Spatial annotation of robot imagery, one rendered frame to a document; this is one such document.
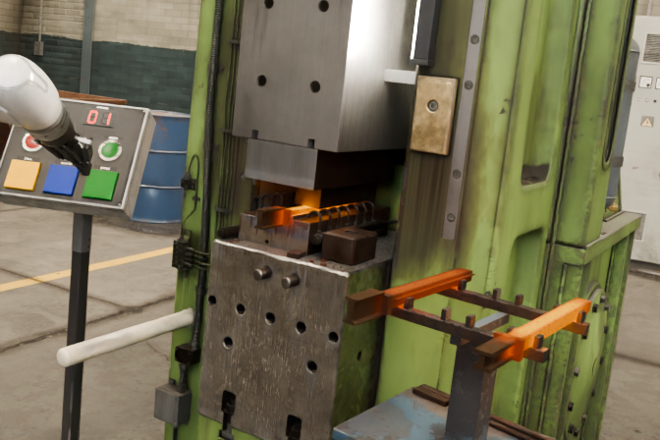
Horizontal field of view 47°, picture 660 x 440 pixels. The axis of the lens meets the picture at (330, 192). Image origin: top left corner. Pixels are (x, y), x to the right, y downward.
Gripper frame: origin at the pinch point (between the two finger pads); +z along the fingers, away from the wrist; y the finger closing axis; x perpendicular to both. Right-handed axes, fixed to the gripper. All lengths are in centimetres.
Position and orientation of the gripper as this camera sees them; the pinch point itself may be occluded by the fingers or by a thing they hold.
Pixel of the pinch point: (82, 164)
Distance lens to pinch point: 185.4
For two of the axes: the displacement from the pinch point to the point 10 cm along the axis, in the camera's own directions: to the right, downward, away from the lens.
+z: 0.3, 3.7, 9.3
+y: 9.9, 1.2, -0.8
